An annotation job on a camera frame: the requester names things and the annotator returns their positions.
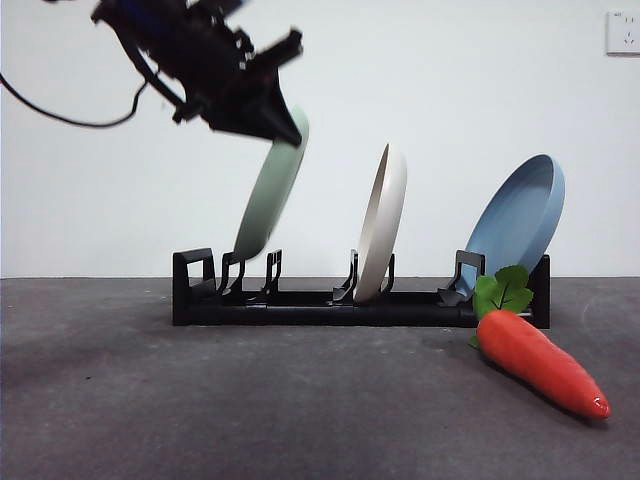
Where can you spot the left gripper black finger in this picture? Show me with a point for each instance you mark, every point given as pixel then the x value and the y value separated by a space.
pixel 265 115

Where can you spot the green plate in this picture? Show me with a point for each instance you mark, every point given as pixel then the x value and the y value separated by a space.
pixel 270 200

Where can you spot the orange carrot with green leaves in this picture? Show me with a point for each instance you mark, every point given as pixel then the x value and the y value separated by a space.
pixel 530 355

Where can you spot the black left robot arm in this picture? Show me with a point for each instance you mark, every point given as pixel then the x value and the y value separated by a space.
pixel 200 50

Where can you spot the beige plate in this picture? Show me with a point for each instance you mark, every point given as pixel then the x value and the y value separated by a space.
pixel 382 225

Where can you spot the black plate rack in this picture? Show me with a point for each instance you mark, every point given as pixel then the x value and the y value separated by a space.
pixel 310 315

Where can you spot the blue plate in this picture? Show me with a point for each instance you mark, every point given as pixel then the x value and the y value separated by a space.
pixel 515 220

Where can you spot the white wall socket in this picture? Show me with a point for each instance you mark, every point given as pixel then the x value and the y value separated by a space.
pixel 625 32

